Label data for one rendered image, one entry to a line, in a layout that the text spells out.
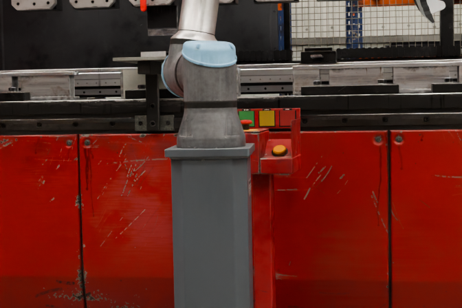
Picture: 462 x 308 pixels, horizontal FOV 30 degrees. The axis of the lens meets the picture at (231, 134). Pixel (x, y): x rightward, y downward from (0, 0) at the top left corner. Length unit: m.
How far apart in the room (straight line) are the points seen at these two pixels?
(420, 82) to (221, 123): 1.06
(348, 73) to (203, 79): 0.99
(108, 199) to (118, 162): 0.12
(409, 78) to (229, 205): 1.09
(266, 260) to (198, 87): 0.82
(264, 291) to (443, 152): 0.67
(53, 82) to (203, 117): 1.17
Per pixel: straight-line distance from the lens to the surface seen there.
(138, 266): 2.77
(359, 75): 2.75
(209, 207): 1.82
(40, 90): 2.95
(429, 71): 2.75
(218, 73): 1.83
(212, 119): 1.83
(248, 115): 2.57
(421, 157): 2.64
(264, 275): 2.52
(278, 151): 2.46
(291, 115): 2.55
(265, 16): 3.31
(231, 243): 1.83
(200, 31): 1.98
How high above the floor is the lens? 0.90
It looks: 3 degrees down
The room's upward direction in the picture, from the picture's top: 1 degrees counter-clockwise
